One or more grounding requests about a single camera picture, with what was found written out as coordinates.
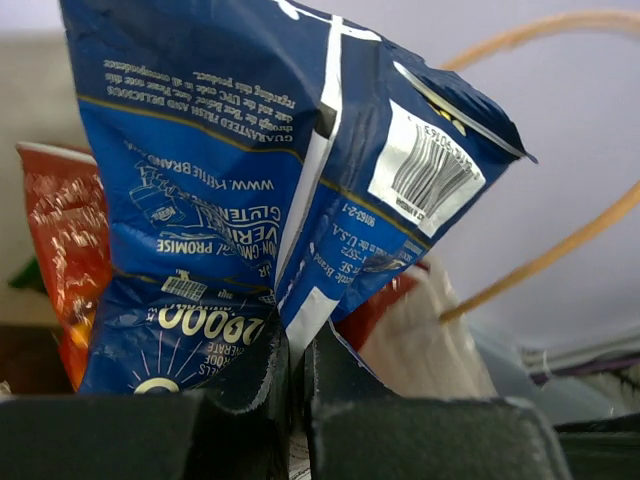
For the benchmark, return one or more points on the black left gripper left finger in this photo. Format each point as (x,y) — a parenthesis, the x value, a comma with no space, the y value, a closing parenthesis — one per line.
(236,426)

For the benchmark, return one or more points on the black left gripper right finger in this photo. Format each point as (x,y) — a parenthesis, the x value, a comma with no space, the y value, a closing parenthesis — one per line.
(359,429)

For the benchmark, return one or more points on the white paper bag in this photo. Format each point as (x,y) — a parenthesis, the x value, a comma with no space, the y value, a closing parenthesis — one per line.
(425,340)

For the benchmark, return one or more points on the blue cookie packet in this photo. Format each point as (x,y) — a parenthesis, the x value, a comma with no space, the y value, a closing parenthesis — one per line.
(240,200)

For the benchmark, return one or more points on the red Doritos chip bag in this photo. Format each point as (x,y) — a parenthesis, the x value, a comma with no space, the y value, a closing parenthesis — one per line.
(67,217)

